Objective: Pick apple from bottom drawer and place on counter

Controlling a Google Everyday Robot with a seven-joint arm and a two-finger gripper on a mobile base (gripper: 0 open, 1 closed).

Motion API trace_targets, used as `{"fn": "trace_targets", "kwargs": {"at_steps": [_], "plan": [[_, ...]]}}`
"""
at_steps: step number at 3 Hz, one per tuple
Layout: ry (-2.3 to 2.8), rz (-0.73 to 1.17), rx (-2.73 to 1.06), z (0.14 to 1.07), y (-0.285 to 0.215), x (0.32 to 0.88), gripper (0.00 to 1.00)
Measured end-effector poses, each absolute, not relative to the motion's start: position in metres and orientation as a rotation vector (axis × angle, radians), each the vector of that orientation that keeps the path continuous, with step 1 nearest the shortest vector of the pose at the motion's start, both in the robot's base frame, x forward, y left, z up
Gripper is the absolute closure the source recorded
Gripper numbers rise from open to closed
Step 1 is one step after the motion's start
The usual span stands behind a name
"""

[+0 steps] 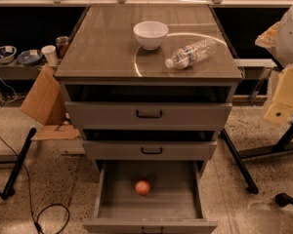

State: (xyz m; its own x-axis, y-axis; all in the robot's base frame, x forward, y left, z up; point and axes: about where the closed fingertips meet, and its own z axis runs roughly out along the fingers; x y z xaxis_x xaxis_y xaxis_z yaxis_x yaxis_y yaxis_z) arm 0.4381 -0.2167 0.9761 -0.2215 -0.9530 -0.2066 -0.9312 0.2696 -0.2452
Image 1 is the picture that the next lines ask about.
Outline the white bowl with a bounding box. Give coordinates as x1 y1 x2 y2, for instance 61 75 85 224
133 21 169 50

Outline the black left stand leg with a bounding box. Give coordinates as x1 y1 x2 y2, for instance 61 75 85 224
1 128 36 200

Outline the black right stand leg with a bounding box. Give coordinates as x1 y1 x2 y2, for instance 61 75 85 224
221 129 259 194

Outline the black caster foot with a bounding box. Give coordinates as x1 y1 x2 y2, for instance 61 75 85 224
274 193 293 207

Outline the bottom grey drawer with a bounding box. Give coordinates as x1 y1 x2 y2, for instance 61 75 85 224
84 161 217 234

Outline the black floor cable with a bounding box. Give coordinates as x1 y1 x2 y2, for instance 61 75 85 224
0 120 71 234

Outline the middle grey drawer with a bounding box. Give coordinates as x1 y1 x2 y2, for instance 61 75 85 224
82 140 217 161

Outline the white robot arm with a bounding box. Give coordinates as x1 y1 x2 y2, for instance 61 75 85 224
255 5 293 124

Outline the brown cardboard box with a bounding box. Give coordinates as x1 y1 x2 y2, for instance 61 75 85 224
21 64 80 140

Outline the grey drawer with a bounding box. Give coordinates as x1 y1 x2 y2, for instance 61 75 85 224
65 101 231 131
84 161 217 234
82 140 217 161

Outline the grey bowl with items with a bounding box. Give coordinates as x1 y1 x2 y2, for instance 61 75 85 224
0 46 17 64

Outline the black stand leg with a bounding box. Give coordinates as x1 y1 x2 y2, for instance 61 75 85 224
1 128 36 200
221 129 259 194

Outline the top grey drawer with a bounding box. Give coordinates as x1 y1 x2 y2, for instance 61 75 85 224
65 101 231 131

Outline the grey drawer cabinet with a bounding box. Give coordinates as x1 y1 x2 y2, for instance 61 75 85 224
54 3 244 177

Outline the white paper cup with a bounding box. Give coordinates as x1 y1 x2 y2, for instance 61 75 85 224
41 45 58 66

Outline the blue bowl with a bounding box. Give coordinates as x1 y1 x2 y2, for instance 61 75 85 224
17 50 42 66

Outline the red apple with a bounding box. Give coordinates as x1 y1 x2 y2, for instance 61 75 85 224
135 180 150 196

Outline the glass jar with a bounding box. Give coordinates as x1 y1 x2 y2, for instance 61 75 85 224
56 36 69 59

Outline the low grey shelf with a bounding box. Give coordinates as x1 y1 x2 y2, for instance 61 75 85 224
0 60 47 80

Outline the clear plastic water bottle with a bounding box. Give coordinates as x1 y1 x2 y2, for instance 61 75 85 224
165 38 217 69

